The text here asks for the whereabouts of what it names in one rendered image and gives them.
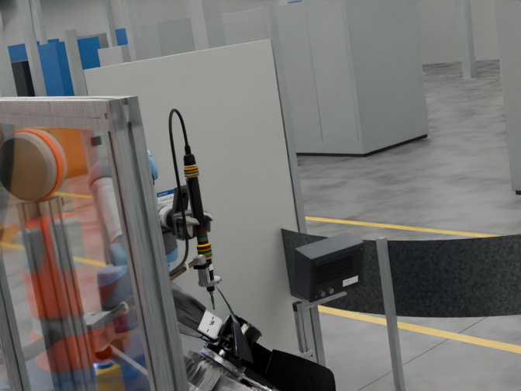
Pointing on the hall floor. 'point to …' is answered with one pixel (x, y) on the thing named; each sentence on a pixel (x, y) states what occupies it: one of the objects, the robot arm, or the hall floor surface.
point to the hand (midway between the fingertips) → (202, 219)
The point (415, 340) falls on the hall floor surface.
